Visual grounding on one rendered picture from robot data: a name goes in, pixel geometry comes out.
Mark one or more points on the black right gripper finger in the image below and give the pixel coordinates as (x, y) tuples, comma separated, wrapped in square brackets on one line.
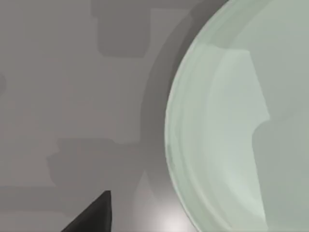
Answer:
[(97, 215)]

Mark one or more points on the pale green plate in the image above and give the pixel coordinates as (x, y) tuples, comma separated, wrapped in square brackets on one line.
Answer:
[(236, 135)]

